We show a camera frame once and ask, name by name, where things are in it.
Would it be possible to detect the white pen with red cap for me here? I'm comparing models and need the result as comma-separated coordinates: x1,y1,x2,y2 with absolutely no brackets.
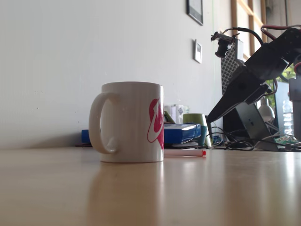
164,150,207,157

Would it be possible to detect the green cup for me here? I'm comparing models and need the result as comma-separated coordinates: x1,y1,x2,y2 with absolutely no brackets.
182,113,208,125

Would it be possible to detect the white desk lamp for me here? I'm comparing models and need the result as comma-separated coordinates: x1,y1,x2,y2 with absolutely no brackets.
257,97,276,123

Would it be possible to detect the black perforated panel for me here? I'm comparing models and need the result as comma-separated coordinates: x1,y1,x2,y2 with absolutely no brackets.
221,39,245,95

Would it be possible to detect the clear water bottle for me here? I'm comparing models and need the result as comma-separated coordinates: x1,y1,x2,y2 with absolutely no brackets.
282,98,294,137

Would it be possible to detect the green circuit board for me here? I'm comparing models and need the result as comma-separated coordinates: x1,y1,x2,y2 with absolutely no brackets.
276,136,298,145

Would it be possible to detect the clear plastic container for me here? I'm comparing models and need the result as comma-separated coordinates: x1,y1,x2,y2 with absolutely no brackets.
164,105,190,124

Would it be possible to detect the blue flat box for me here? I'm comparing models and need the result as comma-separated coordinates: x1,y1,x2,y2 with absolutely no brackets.
81,123,202,145

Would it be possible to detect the white mug with pink logo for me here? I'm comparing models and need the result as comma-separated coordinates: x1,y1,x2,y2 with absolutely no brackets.
88,81,165,163

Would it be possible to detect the black camera cable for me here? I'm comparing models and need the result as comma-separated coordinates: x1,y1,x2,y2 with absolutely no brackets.
222,27,265,47

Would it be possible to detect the red white servo cable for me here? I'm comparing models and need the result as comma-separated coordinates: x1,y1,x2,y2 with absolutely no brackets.
261,24,301,43

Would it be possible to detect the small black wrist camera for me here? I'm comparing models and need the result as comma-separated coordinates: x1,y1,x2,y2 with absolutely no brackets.
211,31,236,58

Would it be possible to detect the black tangled cable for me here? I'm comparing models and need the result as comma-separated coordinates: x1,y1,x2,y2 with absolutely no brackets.
206,127,256,151

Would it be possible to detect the wooden window frame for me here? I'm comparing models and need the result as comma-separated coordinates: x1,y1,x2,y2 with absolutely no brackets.
231,0,268,62

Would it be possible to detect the small white picture frame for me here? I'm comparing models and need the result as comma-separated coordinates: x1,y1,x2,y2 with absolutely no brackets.
193,39,203,64

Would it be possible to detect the black picture frame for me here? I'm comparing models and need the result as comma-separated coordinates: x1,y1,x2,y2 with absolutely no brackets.
186,0,204,26

